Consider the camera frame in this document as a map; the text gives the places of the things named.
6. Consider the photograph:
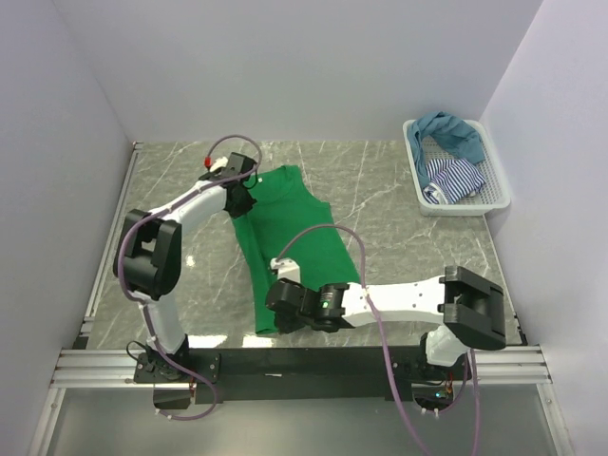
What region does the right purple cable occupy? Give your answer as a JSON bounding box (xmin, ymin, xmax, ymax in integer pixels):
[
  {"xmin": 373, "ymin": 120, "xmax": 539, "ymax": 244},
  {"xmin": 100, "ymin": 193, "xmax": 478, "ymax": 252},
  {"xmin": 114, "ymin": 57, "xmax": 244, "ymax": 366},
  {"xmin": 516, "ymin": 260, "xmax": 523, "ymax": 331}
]
[{"xmin": 277, "ymin": 222, "xmax": 481, "ymax": 456}]

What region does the purple cable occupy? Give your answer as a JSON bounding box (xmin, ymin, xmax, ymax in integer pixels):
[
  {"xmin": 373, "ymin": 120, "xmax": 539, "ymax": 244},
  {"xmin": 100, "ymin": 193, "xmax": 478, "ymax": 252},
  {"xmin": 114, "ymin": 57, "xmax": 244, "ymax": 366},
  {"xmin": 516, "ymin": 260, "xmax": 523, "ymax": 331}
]
[
  {"xmin": 277, "ymin": 222, "xmax": 481, "ymax": 456},
  {"xmin": 118, "ymin": 135, "xmax": 263, "ymax": 422}
]

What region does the striped tank top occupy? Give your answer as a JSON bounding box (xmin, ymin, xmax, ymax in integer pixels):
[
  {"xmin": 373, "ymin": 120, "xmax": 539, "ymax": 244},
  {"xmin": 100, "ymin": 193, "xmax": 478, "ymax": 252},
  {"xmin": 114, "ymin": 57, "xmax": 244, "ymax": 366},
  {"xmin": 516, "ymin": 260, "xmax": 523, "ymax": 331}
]
[{"xmin": 422, "ymin": 159, "xmax": 485, "ymax": 205}]

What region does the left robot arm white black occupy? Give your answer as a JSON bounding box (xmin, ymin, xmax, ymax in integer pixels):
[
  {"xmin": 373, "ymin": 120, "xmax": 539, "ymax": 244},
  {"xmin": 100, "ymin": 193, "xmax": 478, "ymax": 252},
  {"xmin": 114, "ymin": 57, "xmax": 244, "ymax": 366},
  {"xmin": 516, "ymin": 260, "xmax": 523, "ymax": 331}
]
[{"xmin": 113, "ymin": 152, "xmax": 259, "ymax": 382}]

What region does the green tank top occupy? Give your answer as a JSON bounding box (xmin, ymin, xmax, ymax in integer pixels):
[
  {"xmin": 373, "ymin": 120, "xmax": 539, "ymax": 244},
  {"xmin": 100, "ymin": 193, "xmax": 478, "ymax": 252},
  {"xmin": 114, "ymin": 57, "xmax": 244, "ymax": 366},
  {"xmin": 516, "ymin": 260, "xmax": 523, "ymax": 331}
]
[{"xmin": 232, "ymin": 165, "xmax": 360, "ymax": 335}]

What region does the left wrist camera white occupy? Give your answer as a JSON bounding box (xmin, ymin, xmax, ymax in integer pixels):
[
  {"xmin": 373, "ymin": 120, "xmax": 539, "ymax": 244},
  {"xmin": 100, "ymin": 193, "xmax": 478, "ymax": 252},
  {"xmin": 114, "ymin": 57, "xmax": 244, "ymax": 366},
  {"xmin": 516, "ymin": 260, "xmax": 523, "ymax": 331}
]
[{"xmin": 203, "ymin": 156, "xmax": 228, "ymax": 176}]

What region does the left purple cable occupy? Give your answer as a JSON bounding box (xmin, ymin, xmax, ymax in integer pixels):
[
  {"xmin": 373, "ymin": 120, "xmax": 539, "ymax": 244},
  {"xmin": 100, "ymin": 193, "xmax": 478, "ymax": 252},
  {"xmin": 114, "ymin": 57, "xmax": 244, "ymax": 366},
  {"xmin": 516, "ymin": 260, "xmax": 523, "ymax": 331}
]
[{"xmin": 118, "ymin": 135, "xmax": 263, "ymax": 422}]

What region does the white plastic basket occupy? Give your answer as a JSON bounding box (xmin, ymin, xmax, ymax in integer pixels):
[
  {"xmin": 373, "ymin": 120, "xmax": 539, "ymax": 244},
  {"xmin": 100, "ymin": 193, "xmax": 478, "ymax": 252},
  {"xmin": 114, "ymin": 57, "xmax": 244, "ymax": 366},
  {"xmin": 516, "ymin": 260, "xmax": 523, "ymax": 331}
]
[{"xmin": 403, "ymin": 120, "xmax": 511, "ymax": 217}]

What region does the black base beam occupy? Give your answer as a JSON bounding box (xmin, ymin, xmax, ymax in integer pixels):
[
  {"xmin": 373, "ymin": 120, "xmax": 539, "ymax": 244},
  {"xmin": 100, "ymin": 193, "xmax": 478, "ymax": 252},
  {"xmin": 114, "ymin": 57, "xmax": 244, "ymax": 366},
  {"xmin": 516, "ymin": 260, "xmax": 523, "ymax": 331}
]
[{"xmin": 133, "ymin": 346, "xmax": 471, "ymax": 409}]

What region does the aluminium rail frame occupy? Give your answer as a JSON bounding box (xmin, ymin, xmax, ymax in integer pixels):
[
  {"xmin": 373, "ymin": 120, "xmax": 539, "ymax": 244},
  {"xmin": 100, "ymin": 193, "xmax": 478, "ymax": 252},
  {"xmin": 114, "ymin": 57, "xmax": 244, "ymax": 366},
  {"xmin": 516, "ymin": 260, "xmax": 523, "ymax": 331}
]
[{"xmin": 34, "ymin": 141, "xmax": 573, "ymax": 455}]

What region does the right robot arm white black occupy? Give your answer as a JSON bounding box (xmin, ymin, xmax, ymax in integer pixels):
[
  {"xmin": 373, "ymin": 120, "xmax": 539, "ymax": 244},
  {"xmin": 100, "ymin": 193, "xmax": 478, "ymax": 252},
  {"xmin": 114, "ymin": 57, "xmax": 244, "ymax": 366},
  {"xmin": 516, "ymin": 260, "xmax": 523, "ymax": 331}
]
[{"xmin": 265, "ymin": 266, "xmax": 506, "ymax": 379}]

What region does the blue tank top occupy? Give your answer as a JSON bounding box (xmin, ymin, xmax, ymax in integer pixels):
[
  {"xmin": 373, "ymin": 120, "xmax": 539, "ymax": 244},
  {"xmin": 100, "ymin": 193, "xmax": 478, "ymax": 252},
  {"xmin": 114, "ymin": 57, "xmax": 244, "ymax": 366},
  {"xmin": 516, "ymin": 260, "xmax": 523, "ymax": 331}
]
[{"xmin": 406, "ymin": 111, "xmax": 485, "ymax": 186}]

